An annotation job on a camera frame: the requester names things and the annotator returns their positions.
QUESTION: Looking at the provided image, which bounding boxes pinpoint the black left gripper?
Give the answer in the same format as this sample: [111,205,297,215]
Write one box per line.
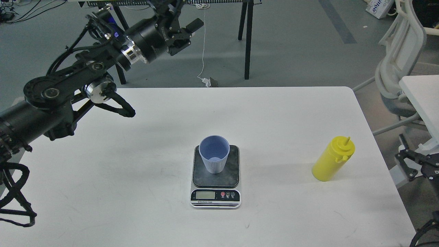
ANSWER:
[128,0,204,64]

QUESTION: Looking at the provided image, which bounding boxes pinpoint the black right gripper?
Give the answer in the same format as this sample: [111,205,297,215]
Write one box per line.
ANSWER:
[395,134,439,182]

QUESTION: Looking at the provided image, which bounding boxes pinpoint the yellow squeeze bottle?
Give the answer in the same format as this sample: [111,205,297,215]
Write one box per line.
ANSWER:
[311,136,355,181]

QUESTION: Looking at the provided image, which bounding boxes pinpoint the blue ribbed plastic cup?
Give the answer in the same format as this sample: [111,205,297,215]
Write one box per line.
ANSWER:
[199,136,230,174]

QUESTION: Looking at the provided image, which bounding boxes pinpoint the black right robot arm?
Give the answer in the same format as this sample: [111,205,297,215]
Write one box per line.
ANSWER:
[394,134,438,247]

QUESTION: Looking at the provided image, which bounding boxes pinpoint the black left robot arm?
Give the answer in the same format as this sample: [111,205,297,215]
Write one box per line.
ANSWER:
[0,0,204,228]

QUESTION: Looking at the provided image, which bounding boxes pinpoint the digital kitchen scale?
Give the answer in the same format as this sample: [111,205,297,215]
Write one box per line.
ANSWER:
[190,145,242,209]

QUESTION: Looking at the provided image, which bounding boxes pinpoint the white side table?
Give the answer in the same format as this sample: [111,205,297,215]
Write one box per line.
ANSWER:
[399,75,439,154]

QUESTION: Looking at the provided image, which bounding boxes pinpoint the white office chair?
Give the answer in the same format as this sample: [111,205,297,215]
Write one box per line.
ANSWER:
[353,0,434,136]

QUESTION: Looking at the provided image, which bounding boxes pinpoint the white cardboard box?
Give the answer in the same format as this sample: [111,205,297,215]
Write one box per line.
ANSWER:
[365,0,395,19]

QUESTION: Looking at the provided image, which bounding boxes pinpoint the white hanging cable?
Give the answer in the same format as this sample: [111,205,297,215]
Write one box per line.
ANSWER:
[195,3,214,87]

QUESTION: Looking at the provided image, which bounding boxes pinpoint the black trestle table frame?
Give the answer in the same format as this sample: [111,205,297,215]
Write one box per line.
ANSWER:
[78,0,255,85]

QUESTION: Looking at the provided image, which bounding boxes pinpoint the black floor cables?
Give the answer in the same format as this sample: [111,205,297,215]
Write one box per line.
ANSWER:
[0,0,67,24]

